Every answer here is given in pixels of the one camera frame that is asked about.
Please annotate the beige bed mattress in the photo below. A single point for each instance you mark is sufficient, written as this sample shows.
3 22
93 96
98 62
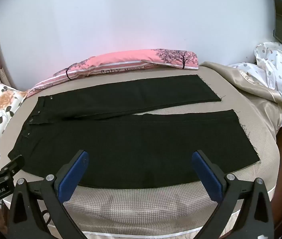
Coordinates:
143 204

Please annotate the beige satin blanket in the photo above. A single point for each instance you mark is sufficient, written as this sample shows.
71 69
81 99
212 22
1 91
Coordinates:
255 92

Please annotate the black pants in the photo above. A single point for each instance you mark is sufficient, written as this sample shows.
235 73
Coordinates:
131 142

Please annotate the white floral pillow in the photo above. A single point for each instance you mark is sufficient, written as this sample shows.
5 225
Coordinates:
1 104

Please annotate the white dotted quilt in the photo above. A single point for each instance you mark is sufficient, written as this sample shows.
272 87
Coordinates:
280 74

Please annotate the pink striped tree-print pillow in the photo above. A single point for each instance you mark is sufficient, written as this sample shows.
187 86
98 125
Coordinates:
121 59

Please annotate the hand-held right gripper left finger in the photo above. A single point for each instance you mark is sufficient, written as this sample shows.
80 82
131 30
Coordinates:
73 176

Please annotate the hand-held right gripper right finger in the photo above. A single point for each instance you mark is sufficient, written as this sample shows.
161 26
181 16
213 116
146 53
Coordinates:
205 176

